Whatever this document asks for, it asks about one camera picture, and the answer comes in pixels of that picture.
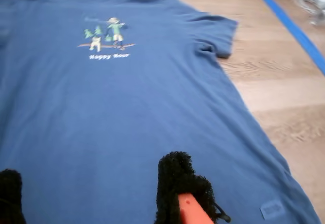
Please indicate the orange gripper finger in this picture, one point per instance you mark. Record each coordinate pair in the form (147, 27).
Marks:
(177, 178)
(11, 196)

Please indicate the blue printed T-shirt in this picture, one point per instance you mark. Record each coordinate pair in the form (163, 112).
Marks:
(101, 107)

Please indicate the short black zip tie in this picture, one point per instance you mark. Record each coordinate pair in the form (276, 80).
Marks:
(224, 217)

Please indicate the long blue tape strip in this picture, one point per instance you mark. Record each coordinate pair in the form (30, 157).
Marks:
(292, 28)

